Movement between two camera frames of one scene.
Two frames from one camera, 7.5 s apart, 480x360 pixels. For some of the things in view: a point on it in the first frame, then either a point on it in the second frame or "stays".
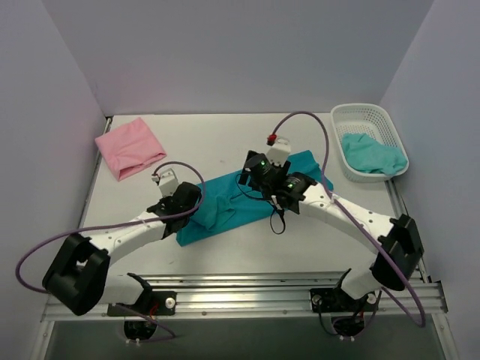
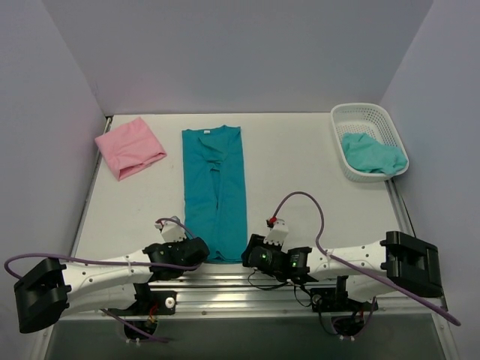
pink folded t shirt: (130, 147) stays
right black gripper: (249, 165) -> (248, 253)
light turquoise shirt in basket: (364, 153) stays
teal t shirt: (226, 203) -> (214, 193)
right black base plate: (328, 300) stays
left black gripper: (191, 193) -> (200, 250)
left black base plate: (156, 303) stays
